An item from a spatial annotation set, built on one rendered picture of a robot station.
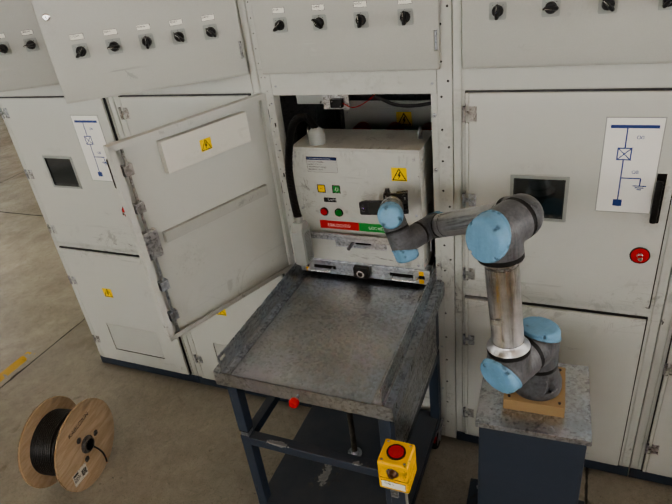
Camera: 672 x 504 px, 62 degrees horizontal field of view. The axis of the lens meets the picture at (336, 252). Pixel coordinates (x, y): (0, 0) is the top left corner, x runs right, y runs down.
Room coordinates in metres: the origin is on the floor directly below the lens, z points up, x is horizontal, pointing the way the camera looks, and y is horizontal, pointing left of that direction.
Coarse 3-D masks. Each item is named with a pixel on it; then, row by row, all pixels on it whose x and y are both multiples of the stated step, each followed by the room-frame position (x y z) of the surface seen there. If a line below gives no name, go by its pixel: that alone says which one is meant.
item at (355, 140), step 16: (304, 144) 2.01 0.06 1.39; (336, 144) 1.97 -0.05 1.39; (352, 144) 1.95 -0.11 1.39; (368, 144) 1.92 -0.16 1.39; (384, 144) 1.90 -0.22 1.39; (400, 144) 1.88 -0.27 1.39; (416, 144) 1.86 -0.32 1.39; (432, 160) 1.94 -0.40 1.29; (432, 176) 1.94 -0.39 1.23; (432, 192) 1.93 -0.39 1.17; (432, 208) 1.92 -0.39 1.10
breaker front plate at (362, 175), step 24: (360, 168) 1.88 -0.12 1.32; (384, 168) 1.84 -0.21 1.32; (408, 168) 1.80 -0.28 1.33; (312, 192) 1.97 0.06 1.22; (360, 192) 1.88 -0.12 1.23; (408, 192) 1.81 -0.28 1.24; (312, 216) 1.97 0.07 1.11; (336, 216) 1.93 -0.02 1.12; (360, 216) 1.89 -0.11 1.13; (408, 216) 1.81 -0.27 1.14; (312, 240) 1.98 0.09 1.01; (336, 240) 1.93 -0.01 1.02; (384, 264) 1.85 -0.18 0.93; (408, 264) 1.81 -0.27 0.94
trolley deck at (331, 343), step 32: (320, 288) 1.87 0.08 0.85; (352, 288) 1.84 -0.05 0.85; (384, 288) 1.81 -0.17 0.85; (416, 288) 1.78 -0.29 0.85; (288, 320) 1.68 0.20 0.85; (320, 320) 1.66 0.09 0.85; (352, 320) 1.63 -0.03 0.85; (384, 320) 1.61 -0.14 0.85; (256, 352) 1.52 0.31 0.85; (288, 352) 1.50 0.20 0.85; (320, 352) 1.48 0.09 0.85; (352, 352) 1.46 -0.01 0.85; (384, 352) 1.44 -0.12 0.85; (416, 352) 1.43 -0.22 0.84; (224, 384) 1.44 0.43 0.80; (256, 384) 1.38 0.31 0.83; (288, 384) 1.35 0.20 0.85; (320, 384) 1.33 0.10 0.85; (352, 384) 1.31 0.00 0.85; (384, 416) 1.20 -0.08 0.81
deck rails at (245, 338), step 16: (288, 272) 1.91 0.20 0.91; (304, 272) 2.00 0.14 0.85; (432, 272) 1.77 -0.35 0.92; (288, 288) 1.89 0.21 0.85; (432, 288) 1.76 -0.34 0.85; (272, 304) 1.77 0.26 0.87; (416, 304) 1.68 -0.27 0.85; (256, 320) 1.66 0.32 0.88; (416, 320) 1.55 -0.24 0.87; (240, 336) 1.57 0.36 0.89; (256, 336) 1.61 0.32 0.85; (224, 352) 1.47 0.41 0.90; (240, 352) 1.53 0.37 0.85; (400, 352) 1.38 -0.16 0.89; (224, 368) 1.46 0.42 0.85; (384, 384) 1.24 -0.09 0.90; (384, 400) 1.22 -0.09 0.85
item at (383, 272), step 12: (324, 264) 1.95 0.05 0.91; (336, 264) 1.93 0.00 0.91; (348, 264) 1.90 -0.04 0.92; (360, 264) 1.88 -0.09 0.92; (372, 264) 1.87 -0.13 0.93; (372, 276) 1.86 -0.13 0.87; (384, 276) 1.84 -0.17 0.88; (396, 276) 1.82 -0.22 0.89; (408, 276) 1.80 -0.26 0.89; (420, 276) 1.78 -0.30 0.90
